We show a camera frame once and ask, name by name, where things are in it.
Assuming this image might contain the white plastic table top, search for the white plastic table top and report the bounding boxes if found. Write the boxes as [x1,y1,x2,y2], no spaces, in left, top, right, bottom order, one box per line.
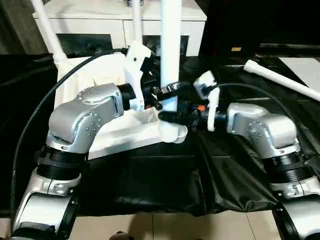
[56,48,188,161]

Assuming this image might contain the white plastic table leg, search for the white plastic table leg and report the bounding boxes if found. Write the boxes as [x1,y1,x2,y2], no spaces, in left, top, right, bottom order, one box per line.
[158,0,187,144]
[243,59,320,102]
[131,0,144,49]
[31,0,70,71]

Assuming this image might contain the black work mat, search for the black work mat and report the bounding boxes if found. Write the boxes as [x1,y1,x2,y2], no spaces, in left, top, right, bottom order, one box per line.
[0,51,320,218]

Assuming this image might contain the white cabinet with glass doors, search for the white cabinet with glass doors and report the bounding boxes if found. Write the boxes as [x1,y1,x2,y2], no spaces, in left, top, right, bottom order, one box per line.
[32,0,209,59]

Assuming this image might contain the grey curtain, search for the grey curtain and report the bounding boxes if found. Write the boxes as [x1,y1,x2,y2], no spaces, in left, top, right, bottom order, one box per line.
[0,0,49,55]

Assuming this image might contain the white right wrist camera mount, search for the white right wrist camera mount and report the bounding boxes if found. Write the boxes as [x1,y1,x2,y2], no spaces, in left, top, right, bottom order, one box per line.
[193,70,221,133]

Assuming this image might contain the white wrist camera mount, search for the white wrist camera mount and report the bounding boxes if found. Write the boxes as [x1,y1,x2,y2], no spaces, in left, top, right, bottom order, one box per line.
[193,70,221,133]
[123,40,154,111]

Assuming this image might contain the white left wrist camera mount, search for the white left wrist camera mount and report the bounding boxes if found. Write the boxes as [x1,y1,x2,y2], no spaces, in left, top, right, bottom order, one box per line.
[123,40,154,111]

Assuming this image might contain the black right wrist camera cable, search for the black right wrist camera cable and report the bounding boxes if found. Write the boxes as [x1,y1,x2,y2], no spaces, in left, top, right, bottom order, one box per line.
[212,82,309,151]

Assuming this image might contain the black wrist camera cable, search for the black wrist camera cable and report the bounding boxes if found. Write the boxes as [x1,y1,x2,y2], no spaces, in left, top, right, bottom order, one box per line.
[9,48,131,219]
[212,82,309,151]

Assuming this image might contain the black left wrist camera cable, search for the black left wrist camera cable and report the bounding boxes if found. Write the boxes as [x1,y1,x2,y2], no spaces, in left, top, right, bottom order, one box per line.
[9,48,131,219]

